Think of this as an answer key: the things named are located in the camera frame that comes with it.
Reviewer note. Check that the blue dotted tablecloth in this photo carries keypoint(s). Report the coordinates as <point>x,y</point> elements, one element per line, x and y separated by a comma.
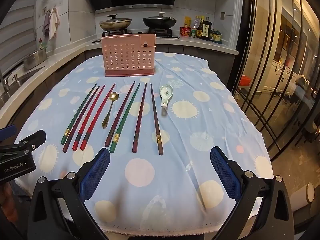
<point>175,155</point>

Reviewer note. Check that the white hanging cloth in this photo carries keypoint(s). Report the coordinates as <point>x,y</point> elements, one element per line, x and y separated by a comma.
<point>53,22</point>

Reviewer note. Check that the black gas stove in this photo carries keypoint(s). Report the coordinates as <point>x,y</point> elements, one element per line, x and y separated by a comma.
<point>135,33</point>

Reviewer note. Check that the red chopstick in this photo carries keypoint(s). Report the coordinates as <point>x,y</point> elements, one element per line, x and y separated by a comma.
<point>75,145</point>
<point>84,143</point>

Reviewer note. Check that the brown sauce bottle yellow cap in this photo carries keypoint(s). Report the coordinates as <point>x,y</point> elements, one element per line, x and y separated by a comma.
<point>200,31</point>

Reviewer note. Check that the stainless steel pot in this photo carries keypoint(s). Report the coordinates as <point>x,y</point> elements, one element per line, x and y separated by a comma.
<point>35,60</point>

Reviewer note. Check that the gold flower spoon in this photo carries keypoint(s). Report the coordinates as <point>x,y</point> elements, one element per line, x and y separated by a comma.
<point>113,97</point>

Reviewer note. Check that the purple hanging cloth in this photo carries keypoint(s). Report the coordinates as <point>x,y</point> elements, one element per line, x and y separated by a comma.
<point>46,25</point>

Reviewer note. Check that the dark brown chopstick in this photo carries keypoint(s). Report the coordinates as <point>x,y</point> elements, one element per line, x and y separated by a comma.
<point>160,147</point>

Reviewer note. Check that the green dish soap bottle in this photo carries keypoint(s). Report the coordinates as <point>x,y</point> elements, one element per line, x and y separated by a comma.
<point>42,45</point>

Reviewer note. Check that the black wok with lid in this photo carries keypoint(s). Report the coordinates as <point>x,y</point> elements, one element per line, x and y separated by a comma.
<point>160,21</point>

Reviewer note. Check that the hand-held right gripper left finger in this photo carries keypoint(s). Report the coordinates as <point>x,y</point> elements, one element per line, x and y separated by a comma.
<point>96,172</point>

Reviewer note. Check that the metal faucet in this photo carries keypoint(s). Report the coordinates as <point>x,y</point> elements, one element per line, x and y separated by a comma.
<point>6,83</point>

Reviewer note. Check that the maroon chopstick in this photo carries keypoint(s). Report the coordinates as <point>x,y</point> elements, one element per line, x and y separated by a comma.
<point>135,145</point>
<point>108,141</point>
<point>67,146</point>

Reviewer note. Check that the tall dark soy sauce bottle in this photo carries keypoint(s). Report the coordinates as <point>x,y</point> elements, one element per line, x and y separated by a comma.
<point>206,30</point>

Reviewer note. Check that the yellow seasoning packet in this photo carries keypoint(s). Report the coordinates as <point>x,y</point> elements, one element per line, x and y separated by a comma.
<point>187,21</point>

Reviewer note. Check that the stainless steel sink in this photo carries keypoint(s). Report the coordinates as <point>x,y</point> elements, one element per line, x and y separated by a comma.
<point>25,76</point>

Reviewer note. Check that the small bottles in green tray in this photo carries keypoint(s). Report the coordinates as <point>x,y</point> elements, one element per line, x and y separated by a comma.
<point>216,37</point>

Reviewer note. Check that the small green-cap jar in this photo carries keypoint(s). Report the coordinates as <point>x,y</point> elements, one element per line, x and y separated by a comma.
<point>194,33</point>

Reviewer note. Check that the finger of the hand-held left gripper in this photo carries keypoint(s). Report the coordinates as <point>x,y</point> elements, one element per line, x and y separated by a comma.
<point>7,133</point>
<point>32,140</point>

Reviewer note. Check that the window blind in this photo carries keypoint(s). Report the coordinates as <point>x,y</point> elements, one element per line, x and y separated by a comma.
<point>15,35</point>

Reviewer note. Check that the wall socket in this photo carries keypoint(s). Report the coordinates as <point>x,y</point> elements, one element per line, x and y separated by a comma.
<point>223,16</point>

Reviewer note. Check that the clear plastic bottle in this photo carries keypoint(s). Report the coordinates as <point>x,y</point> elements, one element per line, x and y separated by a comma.
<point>196,21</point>

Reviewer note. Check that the beige wok with lid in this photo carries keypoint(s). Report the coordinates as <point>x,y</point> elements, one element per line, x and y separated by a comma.
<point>116,23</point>

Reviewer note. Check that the black-framed glass sliding door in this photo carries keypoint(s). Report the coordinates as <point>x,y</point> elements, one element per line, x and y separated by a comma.
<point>270,67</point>

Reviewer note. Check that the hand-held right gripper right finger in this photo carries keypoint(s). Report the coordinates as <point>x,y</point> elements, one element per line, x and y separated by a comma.
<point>225,172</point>

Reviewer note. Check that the white ceramic soup spoon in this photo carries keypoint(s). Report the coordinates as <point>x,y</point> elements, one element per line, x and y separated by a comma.
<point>165,93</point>

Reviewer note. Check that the green chopstick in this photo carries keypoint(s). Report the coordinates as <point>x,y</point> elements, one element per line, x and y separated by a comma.
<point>114,145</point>
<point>67,133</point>

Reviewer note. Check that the pink perforated utensil holder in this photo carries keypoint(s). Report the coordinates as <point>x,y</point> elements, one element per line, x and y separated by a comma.
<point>125,55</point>

